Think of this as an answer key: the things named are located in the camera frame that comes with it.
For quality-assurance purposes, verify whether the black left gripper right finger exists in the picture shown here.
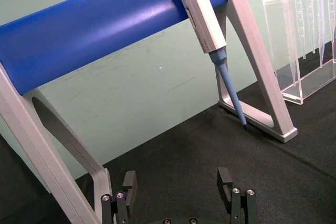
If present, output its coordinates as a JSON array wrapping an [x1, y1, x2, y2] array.
[[216, 167, 259, 224]]

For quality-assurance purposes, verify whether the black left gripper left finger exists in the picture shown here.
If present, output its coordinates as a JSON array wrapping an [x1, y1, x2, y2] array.
[[101, 170, 138, 224]]

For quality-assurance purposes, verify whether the black table cloth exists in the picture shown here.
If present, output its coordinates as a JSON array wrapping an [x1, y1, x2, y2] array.
[[0, 41, 336, 224]]

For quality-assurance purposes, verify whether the clear acrylic rack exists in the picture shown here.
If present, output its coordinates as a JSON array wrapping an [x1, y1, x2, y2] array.
[[261, 0, 336, 106]]

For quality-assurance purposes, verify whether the grey stand with blue bar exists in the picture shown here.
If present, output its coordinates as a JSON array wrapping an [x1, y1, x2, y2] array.
[[0, 0, 298, 224]]

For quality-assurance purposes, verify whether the clear conical plastic tube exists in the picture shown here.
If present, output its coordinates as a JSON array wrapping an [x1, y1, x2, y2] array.
[[277, 0, 302, 86], [312, 0, 329, 69], [324, 0, 336, 64], [299, 0, 315, 59]]

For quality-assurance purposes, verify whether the white pipette with blue tip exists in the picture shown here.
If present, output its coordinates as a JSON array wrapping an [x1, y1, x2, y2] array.
[[169, 0, 249, 132]]

